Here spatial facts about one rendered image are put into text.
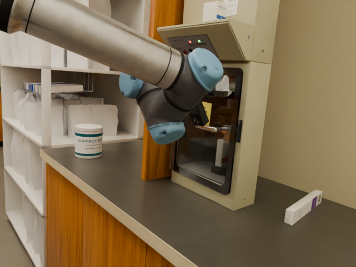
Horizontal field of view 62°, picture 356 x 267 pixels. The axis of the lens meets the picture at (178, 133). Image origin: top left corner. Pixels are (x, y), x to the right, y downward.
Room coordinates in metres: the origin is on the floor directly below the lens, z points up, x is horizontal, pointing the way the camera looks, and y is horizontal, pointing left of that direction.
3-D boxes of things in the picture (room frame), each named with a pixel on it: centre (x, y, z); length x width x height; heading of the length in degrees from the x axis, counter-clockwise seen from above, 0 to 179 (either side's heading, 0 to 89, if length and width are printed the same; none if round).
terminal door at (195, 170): (1.01, -0.08, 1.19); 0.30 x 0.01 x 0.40; 38
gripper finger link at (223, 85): (0.87, -0.13, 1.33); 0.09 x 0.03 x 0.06; 131
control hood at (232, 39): (0.98, -0.05, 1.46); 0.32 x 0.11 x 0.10; 41
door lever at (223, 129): (0.93, -0.10, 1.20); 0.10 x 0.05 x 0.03; 38
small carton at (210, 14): (0.94, -0.08, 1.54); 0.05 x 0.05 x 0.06; 47
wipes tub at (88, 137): (1.42, 0.43, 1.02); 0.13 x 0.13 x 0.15
